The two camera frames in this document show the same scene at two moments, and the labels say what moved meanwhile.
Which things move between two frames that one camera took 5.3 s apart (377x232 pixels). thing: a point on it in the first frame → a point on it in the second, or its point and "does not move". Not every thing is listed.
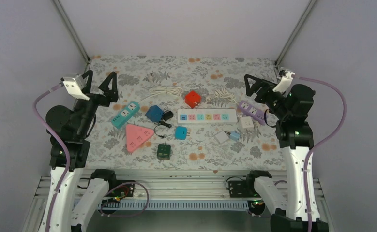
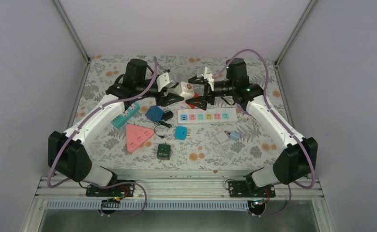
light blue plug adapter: (181, 133) does not move
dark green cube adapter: (163, 152) does not move
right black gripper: (265, 85) → (202, 99)
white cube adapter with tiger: (246, 124) → (186, 90)
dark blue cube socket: (155, 113) does not move
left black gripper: (111, 95) → (166, 100)
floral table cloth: (182, 113) does not move
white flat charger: (222, 137) does not move
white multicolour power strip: (207, 115) does not move
